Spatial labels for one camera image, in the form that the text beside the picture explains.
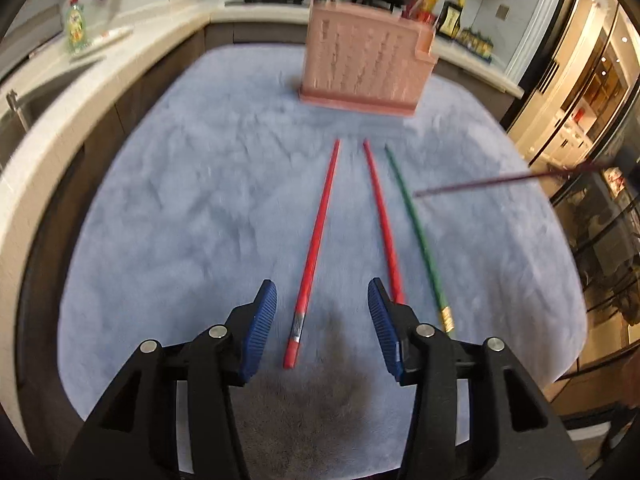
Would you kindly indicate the green chopstick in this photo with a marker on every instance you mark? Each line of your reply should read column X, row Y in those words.
column 415, row 220

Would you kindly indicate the pink plastic utensil holder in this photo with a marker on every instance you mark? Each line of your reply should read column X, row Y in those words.
column 365, row 57

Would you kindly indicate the yellow oil bottle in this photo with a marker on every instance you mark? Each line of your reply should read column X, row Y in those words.
column 431, row 0

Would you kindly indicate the blue-grey fluffy towel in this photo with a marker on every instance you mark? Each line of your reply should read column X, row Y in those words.
column 200, row 210

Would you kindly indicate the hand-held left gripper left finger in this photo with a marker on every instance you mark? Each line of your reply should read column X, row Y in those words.
column 257, row 332

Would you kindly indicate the dark purple chopstick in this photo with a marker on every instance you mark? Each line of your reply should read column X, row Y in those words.
column 500, row 181

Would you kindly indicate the painted ceramic plate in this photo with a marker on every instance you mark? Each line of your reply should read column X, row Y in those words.
column 107, row 37

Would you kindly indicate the brown wall outlet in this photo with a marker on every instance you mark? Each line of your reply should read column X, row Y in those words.
column 503, row 12

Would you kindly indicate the stainless steel sink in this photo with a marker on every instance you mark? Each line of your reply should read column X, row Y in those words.
column 45, row 85

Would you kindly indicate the red chopstick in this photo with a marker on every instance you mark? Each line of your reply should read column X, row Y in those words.
column 382, row 220
column 315, row 240

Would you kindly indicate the rack of spice jars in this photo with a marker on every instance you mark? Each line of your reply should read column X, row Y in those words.
column 477, row 42

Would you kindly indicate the glass sliding door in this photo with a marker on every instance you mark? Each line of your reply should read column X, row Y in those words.
column 590, row 110

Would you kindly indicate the sink faucet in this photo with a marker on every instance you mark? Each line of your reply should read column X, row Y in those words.
column 16, row 107

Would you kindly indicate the dark soy sauce bottle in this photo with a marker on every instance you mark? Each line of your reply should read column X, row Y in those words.
column 449, row 20

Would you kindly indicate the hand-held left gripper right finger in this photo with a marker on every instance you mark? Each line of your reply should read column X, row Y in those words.
column 382, row 332

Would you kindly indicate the green dish soap bottle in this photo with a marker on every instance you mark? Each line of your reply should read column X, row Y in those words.
column 77, row 27

